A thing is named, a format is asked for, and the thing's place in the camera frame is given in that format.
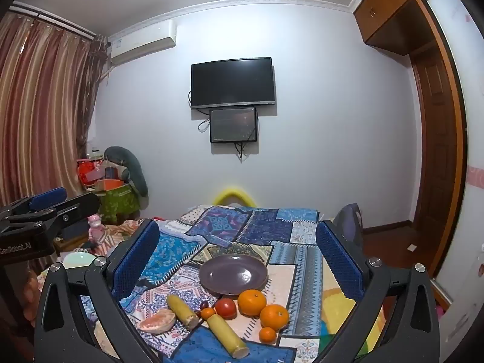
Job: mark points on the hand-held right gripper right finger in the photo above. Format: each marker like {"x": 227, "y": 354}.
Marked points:
{"x": 340, "y": 264}

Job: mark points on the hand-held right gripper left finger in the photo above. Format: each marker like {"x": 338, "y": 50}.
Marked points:
{"x": 136, "y": 261}

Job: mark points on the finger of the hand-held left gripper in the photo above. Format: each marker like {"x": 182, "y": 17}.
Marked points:
{"x": 79, "y": 206}
{"x": 49, "y": 197}

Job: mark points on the pink pomelo piece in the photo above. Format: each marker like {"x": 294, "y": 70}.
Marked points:
{"x": 157, "y": 321}

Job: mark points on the green bananas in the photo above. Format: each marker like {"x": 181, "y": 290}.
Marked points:
{"x": 180, "y": 308}

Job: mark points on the large orange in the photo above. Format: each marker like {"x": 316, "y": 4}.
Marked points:
{"x": 274, "y": 317}
{"x": 251, "y": 302}

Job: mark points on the small mandarin orange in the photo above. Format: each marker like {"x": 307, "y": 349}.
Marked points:
{"x": 208, "y": 313}
{"x": 267, "y": 335}

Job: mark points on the purple plate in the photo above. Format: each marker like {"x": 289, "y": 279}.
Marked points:
{"x": 232, "y": 274}

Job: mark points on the red tomato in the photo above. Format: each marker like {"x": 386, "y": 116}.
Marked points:
{"x": 225, "y": 307}

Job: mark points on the pink toy figure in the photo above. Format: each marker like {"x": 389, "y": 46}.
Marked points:
{"x": 95, "y": 228}

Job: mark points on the red gift boxes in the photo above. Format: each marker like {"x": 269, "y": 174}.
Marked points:
{"x": 89, "y": 172}

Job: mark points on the orange box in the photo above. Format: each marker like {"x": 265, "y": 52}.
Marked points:
{"x": 109, "y": 185}

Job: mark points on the green patterned box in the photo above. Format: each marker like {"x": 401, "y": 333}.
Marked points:
{"x": 119, "y": 204}

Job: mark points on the grey chair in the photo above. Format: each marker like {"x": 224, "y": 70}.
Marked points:
{"x": 349, "y": 221}

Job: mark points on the yellow fleece blanket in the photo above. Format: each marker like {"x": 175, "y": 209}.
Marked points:
{"x": 340, "y": 310}

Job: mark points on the blue patchwork blanket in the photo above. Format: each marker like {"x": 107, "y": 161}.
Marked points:
{"x": 295, "y": 272}

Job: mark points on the pale green bowl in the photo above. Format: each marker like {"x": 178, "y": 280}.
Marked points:
{"x": 79, "y": 261}

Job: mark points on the grey plush toy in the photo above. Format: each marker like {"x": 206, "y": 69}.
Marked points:
{"x": 128, "y": 166}

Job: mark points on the striped brown curtain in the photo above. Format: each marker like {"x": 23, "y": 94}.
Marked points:
{"x": 41, "y": 113}

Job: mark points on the wooden door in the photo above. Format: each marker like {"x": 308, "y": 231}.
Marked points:
{"x": 435, "y": 140}

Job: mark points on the white air conditioner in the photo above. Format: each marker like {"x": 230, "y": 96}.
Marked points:
{"x": 143, "y": 43}

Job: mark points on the white wardrobe sliding door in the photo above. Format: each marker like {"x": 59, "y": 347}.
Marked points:
{"x": 465, "y": 102}

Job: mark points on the wooden overhead cabinet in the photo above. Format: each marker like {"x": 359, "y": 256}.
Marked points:
{"x": 393, "y": 7}

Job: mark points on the small black wall monitor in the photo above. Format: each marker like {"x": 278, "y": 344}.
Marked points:
{"x": 233, "y": 124}

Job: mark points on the curtain rail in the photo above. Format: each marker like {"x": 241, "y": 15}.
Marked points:
{"x": 56, "y": 20}

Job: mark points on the black wall television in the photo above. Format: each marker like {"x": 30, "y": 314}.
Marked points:
{"x": 232, "y": 81}

